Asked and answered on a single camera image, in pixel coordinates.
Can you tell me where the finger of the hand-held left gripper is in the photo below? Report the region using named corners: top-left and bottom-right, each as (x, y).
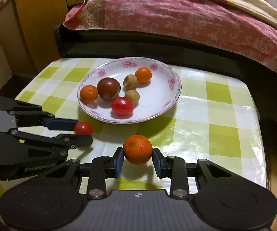
top-left (8, 100), bottom-right (80, 131)
top-left (10, 129), bottom-right (94, 160)

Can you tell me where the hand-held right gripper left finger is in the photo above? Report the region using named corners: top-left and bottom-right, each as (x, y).
top-left (33, 147), bottom-right (125, 200)

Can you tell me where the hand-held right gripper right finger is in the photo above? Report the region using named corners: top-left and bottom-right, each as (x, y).
top-left (152, 147), bottom-right (248, 200)

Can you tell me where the red cherry tomato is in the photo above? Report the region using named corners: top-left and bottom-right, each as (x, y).
top-left (74, 121), bottom-right (93, 136)
top-left (111, 97), bottom-right (134, 116)

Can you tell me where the orange mandarin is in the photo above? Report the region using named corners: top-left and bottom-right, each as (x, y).
top-left (80, 85), bottom-right (99, 104)
top-left (123, 135), bottom-right (153, 165)
top-left (135, 67), bottom-right (152, 84)

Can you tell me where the dark purple tomato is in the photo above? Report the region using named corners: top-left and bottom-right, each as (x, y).
top-left (97, 77), bottom-right (121, 101)

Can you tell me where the brown longan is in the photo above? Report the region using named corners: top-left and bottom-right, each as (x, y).
top-left (125, 89), bottom-right (140, 104)
top-left (123, 74), bottom-right (138, 90)

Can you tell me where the white floral rimmed plate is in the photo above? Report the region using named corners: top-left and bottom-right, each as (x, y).
top-left (77, 57), bottom-right (182, 125)

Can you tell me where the green checked tablecloth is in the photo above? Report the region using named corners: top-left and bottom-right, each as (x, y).
top-left (0, 57), bottom-right (267, 212)

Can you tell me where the wooden cabinet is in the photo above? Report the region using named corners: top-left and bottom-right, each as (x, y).
top-left (0, 0), bottom-right (86, 75)

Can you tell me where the pink floral quilt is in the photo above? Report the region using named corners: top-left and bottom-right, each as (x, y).
top-left (63, 0), bottom-right (277, 79)

